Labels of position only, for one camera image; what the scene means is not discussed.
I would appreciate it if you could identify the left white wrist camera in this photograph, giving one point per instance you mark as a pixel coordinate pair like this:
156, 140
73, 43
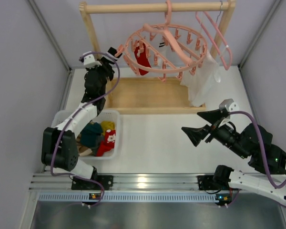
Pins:
88, 60

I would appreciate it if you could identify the aluminium mounting rail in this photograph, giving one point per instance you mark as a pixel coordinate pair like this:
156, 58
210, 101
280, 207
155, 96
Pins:
183, 182

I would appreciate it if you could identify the dark teal sock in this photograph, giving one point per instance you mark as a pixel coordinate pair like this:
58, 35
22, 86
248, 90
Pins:
91, 135

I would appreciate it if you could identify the white slotted cable duct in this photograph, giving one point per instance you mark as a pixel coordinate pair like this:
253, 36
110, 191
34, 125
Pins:
133, 197

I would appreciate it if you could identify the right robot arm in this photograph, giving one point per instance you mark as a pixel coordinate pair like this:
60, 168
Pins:
254, 143

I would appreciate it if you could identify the wooden clothes rack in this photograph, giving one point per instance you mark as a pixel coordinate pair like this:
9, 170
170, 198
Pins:
131, 94

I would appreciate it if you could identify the black striped sock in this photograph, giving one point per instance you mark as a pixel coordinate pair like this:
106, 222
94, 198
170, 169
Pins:
109, 59

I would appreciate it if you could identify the white plastic basket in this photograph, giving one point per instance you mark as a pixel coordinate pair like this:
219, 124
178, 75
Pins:
116, 133

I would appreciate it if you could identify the red sock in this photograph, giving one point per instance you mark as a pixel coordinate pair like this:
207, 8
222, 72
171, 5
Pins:
141, 57
108, 143

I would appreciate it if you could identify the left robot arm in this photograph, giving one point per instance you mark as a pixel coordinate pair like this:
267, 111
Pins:
59, 147

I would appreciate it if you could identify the yellow sock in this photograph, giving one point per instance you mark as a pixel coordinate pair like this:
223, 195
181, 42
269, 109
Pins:
107, 125

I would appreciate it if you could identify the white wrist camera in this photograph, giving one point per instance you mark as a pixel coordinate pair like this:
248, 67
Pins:
88, 60
227, 106

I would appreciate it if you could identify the pink wire clothes hanger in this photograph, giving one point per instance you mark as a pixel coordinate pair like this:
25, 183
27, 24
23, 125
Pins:
220, 47

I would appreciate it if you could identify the white cloth garment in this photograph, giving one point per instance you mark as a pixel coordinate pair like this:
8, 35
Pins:
201, 83

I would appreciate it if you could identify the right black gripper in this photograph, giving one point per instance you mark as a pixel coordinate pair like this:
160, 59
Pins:
212, 130

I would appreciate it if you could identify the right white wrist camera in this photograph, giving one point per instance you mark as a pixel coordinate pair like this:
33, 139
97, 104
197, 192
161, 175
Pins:
227, 106

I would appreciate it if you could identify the white sock with stripes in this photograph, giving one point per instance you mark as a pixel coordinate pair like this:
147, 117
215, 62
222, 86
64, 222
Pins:
162, 49

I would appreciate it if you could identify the pink round clip hanger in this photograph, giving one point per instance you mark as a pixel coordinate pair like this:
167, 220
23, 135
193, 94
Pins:
187, 48

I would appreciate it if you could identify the brown striped sock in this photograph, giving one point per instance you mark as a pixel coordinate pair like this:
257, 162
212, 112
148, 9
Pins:
82, 150

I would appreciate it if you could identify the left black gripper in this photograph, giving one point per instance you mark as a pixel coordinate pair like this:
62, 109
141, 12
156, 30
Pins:
107, 63

